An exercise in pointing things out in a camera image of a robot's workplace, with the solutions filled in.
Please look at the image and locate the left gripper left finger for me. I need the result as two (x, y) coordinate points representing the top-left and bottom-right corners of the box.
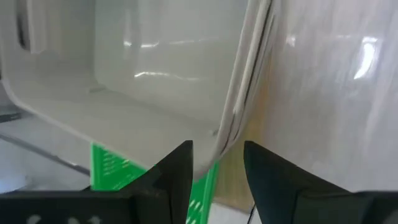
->
(0, 140), (194, 224)

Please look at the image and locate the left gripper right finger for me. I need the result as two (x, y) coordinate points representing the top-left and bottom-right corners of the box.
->
(244, 141), (398, 224)

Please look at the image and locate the green plastic basket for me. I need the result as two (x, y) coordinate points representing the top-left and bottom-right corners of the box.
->
(90, 142), (220, 224)

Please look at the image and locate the white plastic basket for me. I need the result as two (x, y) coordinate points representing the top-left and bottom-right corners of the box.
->
(0, 0), (276, 181)

